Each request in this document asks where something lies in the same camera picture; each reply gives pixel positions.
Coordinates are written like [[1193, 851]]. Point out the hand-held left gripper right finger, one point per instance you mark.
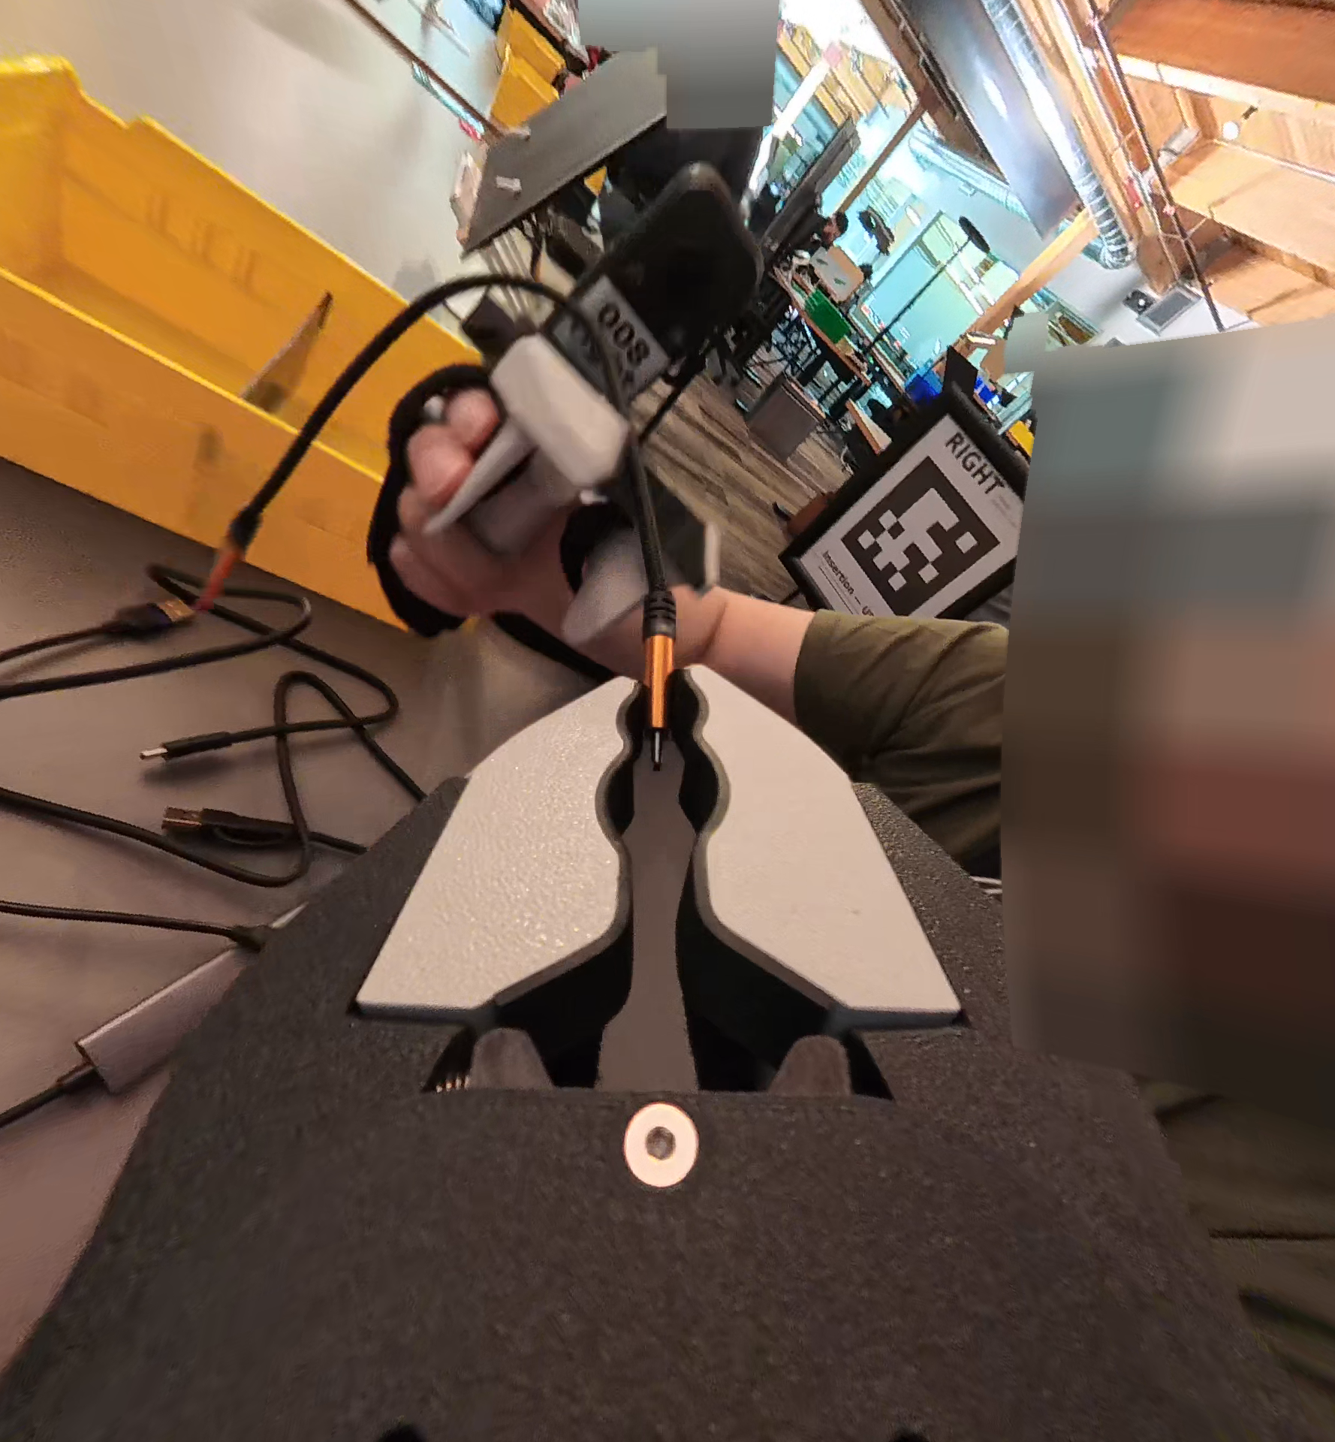
[[824, 891]]

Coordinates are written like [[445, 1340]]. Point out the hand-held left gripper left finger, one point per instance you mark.
[[509, 879]]

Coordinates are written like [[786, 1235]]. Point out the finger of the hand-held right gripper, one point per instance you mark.
[[610, 598], [689, 553]]

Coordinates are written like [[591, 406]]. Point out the yellow plastic bin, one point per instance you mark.
[[58, 339]]

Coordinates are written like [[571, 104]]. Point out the person's right hand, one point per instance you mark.
[[452, 563]]

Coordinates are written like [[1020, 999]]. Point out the black white marker sign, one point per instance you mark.
[[915, 531]]

